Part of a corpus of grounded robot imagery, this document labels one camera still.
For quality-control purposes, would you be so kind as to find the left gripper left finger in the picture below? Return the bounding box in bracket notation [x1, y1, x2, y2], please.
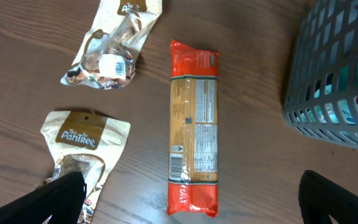
[0, 172, 86, 224]

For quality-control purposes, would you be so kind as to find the orange biscuit packet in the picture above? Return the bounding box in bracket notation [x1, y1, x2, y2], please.
[167, 40, 219, 217]

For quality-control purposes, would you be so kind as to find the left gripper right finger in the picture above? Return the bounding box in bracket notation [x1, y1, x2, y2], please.
[298, 170, 358, 224]

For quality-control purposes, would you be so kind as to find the grey plastic basket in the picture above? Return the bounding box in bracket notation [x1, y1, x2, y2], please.
[282, 0, 358, 149]

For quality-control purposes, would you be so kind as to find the pantree snack pouch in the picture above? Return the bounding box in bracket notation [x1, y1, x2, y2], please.
[40, 111, 131, 224]
[61, 0, 163, 90]

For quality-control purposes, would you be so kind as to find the mint green wipes pack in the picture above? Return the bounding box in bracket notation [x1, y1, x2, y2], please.
[306, 85, 339, 124]

